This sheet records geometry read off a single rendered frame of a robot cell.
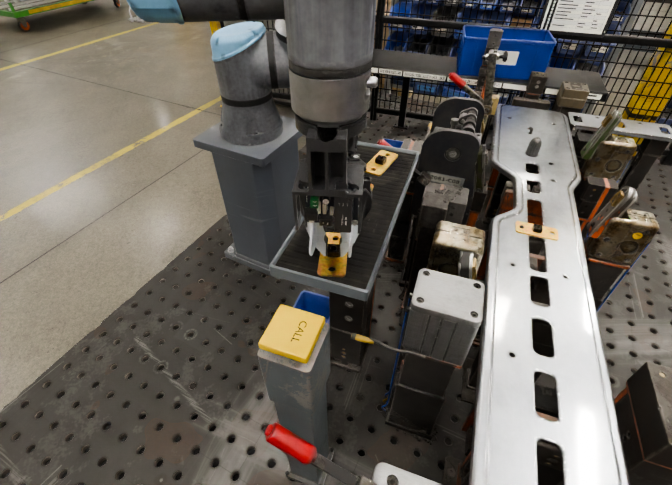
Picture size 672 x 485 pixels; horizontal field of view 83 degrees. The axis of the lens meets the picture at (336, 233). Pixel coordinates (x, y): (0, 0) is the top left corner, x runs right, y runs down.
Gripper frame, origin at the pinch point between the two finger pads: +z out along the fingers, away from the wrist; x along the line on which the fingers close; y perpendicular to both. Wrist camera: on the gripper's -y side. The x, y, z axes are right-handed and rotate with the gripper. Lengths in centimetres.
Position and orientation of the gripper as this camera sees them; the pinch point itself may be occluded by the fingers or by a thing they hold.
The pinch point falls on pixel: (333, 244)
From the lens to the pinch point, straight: 52.0
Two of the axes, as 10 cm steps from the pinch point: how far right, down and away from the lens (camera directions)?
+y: -0.8, 6.7, -7.4
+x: 10.0, 0.5, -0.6
